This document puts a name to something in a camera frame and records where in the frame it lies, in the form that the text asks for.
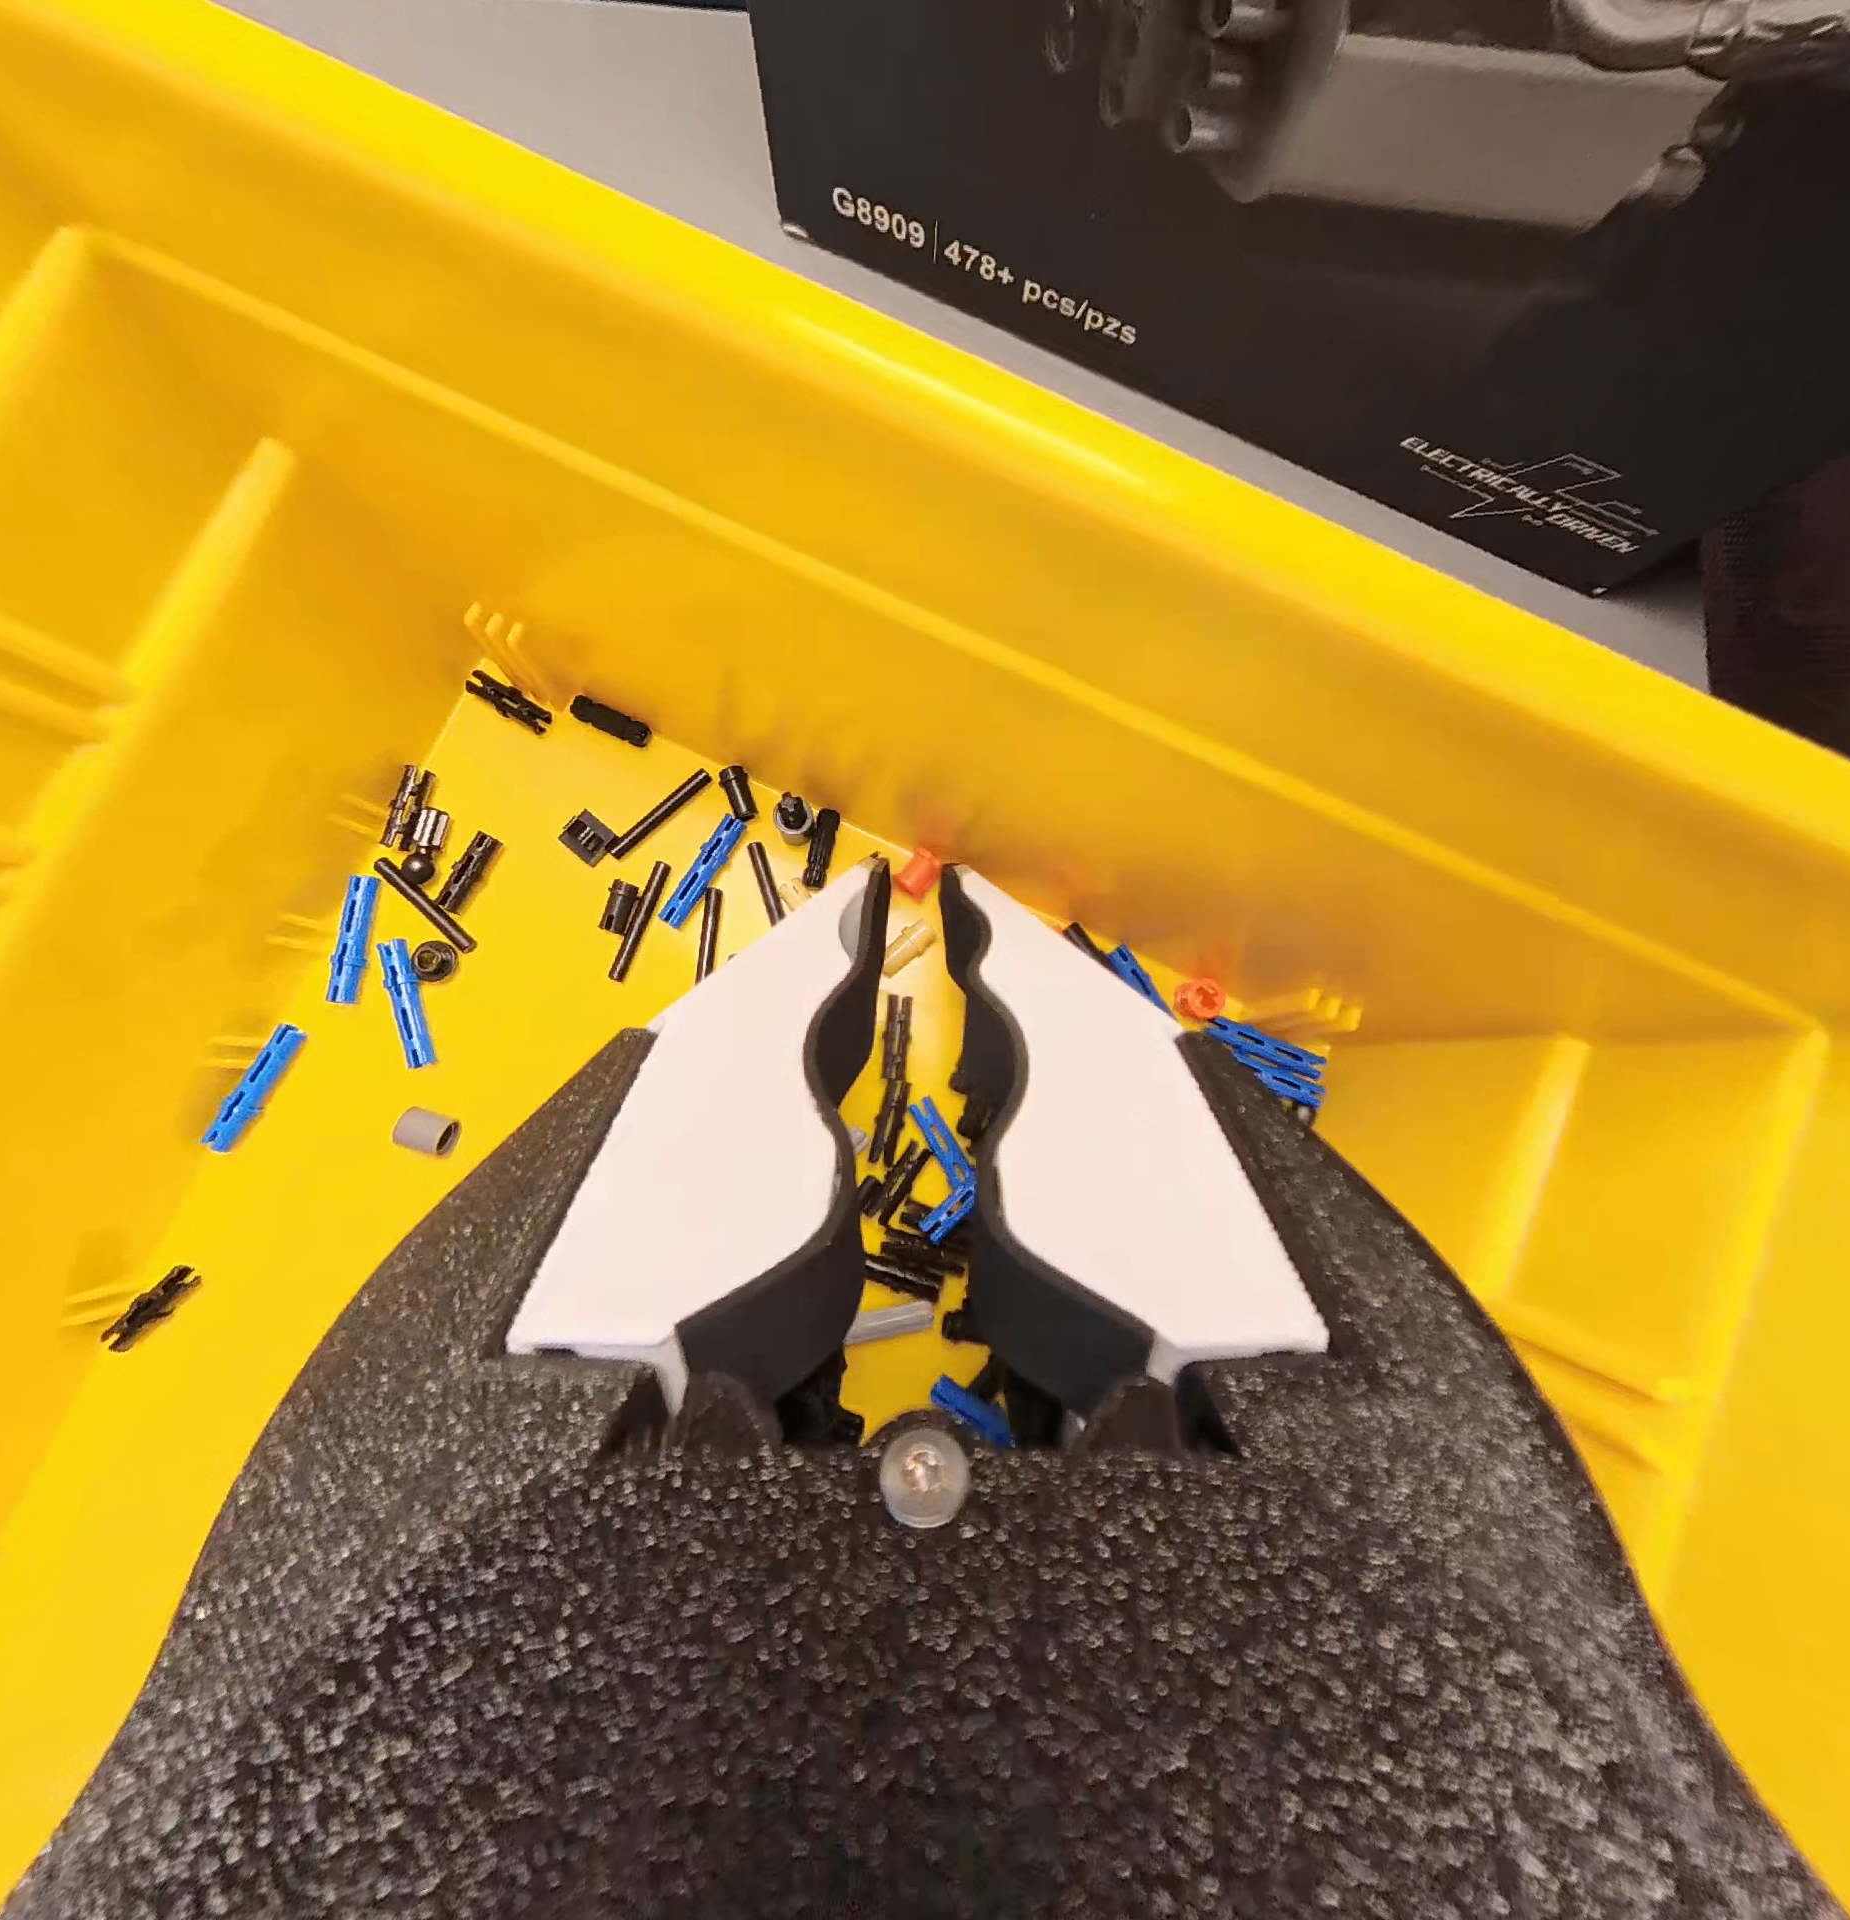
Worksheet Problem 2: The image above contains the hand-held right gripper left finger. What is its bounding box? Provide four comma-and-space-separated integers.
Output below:
509, 871, 920, 1411

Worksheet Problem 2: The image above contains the yellow plastic bin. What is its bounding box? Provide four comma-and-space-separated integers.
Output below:
0, 0, 1850, 1920

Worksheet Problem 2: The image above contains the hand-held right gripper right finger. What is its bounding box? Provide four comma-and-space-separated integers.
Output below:
939, 871, 1332, 1426

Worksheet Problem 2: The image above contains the scatter of blue black pins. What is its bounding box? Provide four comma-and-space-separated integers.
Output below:
100, 676, 1332, 1441

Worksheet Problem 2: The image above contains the black toy set box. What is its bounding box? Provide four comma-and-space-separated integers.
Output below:
750, 0, 1850, 600

